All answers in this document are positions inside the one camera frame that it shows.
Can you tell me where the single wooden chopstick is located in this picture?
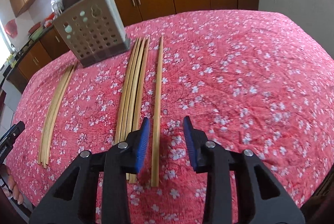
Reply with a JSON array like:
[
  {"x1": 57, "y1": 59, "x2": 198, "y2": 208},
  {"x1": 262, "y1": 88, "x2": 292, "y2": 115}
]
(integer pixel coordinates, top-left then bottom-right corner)
[{"x1": 151, "y1": 36, "x2": 164, "y2": 187}]

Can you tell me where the person's left hand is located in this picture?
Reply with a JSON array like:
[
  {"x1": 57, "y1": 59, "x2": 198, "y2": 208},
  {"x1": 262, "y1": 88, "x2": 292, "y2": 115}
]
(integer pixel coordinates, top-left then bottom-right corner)
[{"x1": 1, "y1": 164, "x2": 24, "y2": 205}]

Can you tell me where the green basin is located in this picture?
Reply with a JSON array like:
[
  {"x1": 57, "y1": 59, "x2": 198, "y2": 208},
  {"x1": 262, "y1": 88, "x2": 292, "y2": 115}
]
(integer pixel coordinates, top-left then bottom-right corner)
[{"x1": 29, "y1": 26, "x2": 44, "y2": 41}]

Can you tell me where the pink floral tablecloth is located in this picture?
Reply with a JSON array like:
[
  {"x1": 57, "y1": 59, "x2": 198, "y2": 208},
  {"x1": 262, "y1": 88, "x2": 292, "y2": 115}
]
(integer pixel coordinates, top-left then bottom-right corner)
[{"x1": 6, "y1": 10, "x2": 333, "y2": 223}]

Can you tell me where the red basin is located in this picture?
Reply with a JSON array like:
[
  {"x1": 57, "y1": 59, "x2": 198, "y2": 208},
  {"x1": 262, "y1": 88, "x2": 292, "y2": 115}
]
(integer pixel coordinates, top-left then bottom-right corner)
[{"x1": 28, "y1": 22, "x2": 41, "y2": 34}]

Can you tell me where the perforated grey utensil holder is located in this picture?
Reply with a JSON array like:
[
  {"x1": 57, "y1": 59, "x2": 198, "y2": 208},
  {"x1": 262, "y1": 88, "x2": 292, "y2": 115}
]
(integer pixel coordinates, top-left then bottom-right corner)
[{"x1": 53, "y1": 0, "x2": 130, "y2": 67}]

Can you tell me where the red bag hanging on wall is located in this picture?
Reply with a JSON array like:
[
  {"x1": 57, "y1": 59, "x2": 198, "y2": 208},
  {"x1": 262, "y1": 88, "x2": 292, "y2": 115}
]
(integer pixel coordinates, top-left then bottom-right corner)
[{"x1": 4, "y1": 19, "x2": 18, "y2": 38}]

